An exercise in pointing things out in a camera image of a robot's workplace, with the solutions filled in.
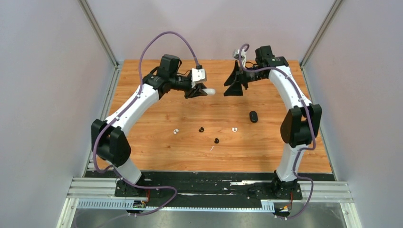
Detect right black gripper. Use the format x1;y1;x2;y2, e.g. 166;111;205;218
223;61;265;97

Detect white earbud charging case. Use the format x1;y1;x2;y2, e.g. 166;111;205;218
202;88;216;95

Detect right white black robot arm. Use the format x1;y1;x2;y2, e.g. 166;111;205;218
224;44;322;200

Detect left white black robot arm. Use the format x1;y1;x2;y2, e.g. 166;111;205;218
91;54;215;196

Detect black earbud charging case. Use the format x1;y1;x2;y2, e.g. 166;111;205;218
249;111;259;123

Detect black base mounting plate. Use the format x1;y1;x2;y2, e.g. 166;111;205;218
114;171;336;209

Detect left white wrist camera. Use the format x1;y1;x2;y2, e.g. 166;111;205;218
191;68;207;85

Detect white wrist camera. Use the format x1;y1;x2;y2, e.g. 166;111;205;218
232;49;246;65
191;68;207;85

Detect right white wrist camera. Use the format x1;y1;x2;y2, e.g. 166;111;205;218
232;49;246;65

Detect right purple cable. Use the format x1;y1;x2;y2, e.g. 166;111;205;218
238;43;317;220

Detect purple cable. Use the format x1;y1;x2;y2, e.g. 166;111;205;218
92;31;202;217
238;43;317;220

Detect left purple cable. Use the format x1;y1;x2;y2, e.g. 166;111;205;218
92;31;202;217

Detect left aluminium corner post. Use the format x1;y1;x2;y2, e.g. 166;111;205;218
78;0;119;68

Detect aluminium corner post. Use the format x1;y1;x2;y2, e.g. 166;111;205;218
300;0;344;69
78;0;119;68

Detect right aluminium corner post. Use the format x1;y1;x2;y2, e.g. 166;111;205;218
300;0;344;69

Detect aluminium front rail frame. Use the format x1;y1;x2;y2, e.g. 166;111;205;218
57;178;361;228

